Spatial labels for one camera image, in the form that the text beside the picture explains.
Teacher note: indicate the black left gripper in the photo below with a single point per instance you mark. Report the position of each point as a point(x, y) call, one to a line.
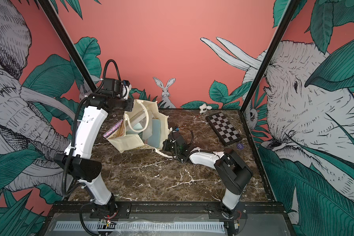
point(129, 107)

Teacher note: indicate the small white toy figure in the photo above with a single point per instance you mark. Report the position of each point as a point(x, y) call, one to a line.
point(204, 108)

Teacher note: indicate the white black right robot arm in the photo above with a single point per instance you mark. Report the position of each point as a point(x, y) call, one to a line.
point(234, 173)

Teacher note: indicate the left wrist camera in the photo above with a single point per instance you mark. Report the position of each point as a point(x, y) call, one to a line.
point(115, 88)

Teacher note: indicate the purple glitter microphone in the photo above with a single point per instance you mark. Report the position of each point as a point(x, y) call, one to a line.
point(116, 131)

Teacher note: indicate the black front mounting rail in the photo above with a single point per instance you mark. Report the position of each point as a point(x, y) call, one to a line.
point(123, 209)

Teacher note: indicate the light teal case in bag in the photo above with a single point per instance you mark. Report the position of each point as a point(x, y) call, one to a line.
point(138, 127)

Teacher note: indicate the cream floral canvas tote bag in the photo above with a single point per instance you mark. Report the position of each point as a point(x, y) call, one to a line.
point(143, 111)

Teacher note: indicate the black white chessboard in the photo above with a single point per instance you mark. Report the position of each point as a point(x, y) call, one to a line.
point(222, 127)

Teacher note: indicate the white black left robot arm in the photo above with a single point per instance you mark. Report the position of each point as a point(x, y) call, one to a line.
point(79, 170)

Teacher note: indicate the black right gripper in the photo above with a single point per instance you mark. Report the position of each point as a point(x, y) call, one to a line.
point(166, 146)

